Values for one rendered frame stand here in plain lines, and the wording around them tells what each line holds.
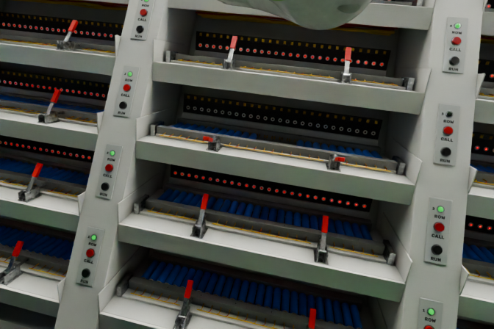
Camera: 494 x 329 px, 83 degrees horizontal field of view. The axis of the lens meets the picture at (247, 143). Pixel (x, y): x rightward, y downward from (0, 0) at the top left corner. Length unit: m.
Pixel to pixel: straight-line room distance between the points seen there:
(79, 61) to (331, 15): 0.66
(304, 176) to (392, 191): 0.18
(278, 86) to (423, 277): 0.48
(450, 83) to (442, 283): 0.39
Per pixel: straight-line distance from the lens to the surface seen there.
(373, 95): 0.66
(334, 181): 0.62
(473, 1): 0.81
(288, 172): 0.61
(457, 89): 0.72
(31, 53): 0.93
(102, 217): 0.73
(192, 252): 0.66
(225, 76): 0.66
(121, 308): 0.77
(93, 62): 0.81
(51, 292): 0.85
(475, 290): 0.75
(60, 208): 0.80
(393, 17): 0.75
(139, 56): 0.75
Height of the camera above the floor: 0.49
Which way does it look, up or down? 6 degrees up
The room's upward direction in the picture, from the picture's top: 10 degrees clockwise
